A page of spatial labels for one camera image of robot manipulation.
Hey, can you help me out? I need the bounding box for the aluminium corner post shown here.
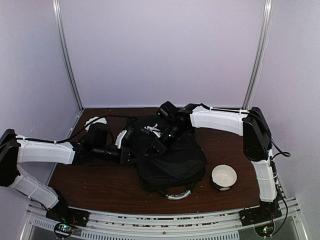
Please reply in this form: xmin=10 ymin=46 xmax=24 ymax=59
xmin=241 ymin=0 xmax=274 ymax=110
xmin=52 ymin=0 xmax=84 ymax=111

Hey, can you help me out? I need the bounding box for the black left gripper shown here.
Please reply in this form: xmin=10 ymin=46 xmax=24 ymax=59
xmin=93 ymin=144 xmax=143 ymax=166

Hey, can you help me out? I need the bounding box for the white bowl black base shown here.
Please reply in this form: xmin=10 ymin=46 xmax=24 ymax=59
xmin=211 ymin=164 xmax=238 ymax=192

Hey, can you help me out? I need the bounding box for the right aluminium corner post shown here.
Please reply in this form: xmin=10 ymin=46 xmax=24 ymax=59
xmin=241 ymin=0 xmax=274 ymax=110

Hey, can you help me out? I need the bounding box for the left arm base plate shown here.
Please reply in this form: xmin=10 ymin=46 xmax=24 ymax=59
xmin=45 ymin=208 xmax=90 ymax=227

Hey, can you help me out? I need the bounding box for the aluminium front rail frame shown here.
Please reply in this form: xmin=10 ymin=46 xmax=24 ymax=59
xmin=17 ymin=197 xmax=312 ymax=240

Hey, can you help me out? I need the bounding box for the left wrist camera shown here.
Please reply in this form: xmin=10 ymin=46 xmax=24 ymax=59
xmin=114 ymin=129 xmax=133 ymax=149

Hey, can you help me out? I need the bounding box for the left circuit board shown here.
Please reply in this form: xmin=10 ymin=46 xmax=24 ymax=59
xmin=53 ymin=222 xmax=75 ymax=238

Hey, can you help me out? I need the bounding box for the circuit board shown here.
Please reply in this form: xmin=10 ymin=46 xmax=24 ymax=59
xmin=53 ymin=222 xmax=75 ymax=238
xmin=254 ymin=224 xmax=275 ymax=238

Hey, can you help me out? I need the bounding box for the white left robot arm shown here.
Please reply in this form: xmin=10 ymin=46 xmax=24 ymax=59
xmin=0 ymin=122 xmax=137 ymax=222

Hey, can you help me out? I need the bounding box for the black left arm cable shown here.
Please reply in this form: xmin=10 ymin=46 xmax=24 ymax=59
xmin=24 ymin=113 xmax=138 ymax=145

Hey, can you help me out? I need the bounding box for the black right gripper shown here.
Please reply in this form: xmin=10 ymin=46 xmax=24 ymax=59
xmin=147 ymin=123 xmax=187 ymax=160

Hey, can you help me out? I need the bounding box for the black student backpack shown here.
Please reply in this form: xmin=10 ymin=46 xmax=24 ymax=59
xmin=127 ymin=115 xmax=207 ymax=200

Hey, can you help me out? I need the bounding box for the left aluminium corner post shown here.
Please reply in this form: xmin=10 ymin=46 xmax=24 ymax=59
xmin=52 ymin=0 xmax=84 ymax=111

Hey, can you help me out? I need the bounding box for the white fluted ceramic bowl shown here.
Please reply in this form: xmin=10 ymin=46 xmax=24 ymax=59
xmin=84 ymin=116 xmax=108 ymax=131

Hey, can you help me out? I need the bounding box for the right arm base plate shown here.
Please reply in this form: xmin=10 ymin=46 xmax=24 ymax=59
xmin=238 ymin=206 xmax=282 ymax=226

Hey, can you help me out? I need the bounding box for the right circuit board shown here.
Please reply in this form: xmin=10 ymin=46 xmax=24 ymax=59
xmin=254 ymin=224 xmax=275 ymax=238

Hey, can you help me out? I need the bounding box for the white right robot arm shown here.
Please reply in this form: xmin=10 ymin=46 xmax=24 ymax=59
xmin=152 ymin=101 xmax=280 ymax=221

